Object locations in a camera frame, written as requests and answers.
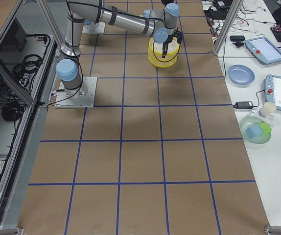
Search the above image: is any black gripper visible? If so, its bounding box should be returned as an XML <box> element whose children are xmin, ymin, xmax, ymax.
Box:
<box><xmin>161</xmin><ymin>0</ymin><xmax>174</xmax><ymax>5</ymax></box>
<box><xmin>162</xmin><ymin>28</ymin><xmax>183</xmax><ymax>58</ymax></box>

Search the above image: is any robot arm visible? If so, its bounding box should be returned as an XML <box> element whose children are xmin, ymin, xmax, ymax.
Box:
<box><xmin>56</xmin><ymin>0</ymin><xmax>183</xmax><ymax>108</ymax></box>

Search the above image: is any yellow steamer basket centre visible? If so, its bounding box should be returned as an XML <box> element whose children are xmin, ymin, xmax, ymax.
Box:
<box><xmin>147</xmin><ymin>53</ymin><xmax>178</xmax><ymax>68</ymax></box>

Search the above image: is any black webcam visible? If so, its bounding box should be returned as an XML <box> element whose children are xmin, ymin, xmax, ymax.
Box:
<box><xmin>230</xmin><ymin>35</ymin><xmax>245</xmax><ymax>48</ymax></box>

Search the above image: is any blue plate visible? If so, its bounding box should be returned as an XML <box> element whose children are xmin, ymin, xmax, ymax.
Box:
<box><xmin>228</xmin><ymin>64</ymin><xmax>255</xmax><ymax>88</ymax></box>

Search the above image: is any black power adapter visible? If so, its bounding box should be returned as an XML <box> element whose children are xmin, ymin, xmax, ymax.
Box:
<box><xmin>233</xmin><ymin>101</ymin><xmax>254</xmax><ymax>110</ymax></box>

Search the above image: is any teach pendant far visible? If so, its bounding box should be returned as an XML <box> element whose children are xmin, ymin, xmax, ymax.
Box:
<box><xmin>244</xmin><ymin>37</ymin><xmax>281</xmax><ymax>64</ymax></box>

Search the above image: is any paper cup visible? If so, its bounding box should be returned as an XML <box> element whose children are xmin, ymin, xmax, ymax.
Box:
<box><xmin>258</xmin><ymin>102</ymin><xmax>277</xmax><ymax>118</ymax></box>

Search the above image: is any green bowl with sponges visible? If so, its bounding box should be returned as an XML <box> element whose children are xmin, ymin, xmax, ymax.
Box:
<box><xmin>239</xmin><ymin>116</ymin><xmax>272</xmax><ymax>144</ymax></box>

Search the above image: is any aluminium frame post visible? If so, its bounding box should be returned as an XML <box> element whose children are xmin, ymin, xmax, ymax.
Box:
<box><xmin>213</xmin><ymin>0</ymin><xmax>243</xmax><ymax>55</ymax></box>

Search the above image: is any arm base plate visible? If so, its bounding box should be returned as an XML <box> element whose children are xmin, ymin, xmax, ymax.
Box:
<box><xmin>82</xmin><ymin>20</ymin><xmax>105</xmax><ymax>34</ymax></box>
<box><xmin>54</xmin><ymin>77</ymin><xmax>97</xmax><ymax>108</ymax></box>

